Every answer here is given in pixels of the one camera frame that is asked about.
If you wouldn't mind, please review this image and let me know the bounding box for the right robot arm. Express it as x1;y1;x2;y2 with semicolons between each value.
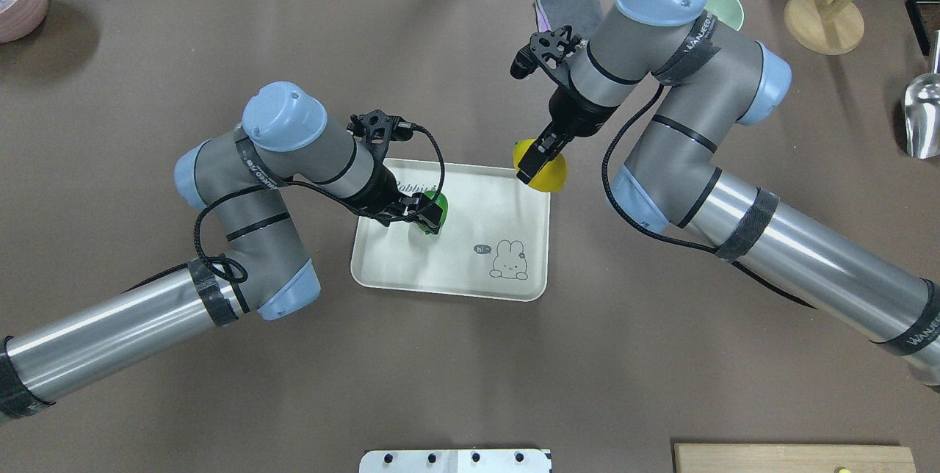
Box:
510;0;938;391

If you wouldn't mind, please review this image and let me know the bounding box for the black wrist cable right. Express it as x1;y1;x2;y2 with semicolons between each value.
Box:
601;84;816;310

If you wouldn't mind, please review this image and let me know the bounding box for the folded grey cloth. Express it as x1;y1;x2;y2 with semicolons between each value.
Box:
534;0;604;39

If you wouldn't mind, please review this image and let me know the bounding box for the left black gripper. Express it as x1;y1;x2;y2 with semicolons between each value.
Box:
345;109;447;235

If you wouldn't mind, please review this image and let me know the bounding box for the wooden mug tree stand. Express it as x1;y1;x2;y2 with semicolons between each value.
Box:
784;0;865;55

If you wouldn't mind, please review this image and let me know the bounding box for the mint green bowl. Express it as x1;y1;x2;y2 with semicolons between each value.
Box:
704;0;745;31

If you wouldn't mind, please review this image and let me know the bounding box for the white rabbit tray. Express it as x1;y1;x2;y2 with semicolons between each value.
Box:
350;159;550;302

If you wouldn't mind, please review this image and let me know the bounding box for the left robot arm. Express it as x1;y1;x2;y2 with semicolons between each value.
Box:
2;81;446;422

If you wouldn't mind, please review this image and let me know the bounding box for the wooden cutting board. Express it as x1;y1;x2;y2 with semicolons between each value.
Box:
673;443;917;472

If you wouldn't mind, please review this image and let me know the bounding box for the green lemon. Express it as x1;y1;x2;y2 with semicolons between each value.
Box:
410;189;449;235

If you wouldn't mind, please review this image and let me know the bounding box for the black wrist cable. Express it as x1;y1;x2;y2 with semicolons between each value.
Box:
601;84;816;310
192;120;446;284

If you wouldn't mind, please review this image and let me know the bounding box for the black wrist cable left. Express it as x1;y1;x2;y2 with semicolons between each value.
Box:
192;120;446;284

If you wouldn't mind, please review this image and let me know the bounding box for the yellow lemon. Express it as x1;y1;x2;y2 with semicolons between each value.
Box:
513;139;568;192

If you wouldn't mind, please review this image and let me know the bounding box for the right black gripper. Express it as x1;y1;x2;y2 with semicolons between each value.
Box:
510;26;617;185

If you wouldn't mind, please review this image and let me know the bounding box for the metal scoop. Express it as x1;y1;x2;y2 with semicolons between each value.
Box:
903;30;939;159

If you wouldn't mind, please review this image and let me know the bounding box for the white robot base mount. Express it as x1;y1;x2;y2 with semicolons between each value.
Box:
358;447;553;472

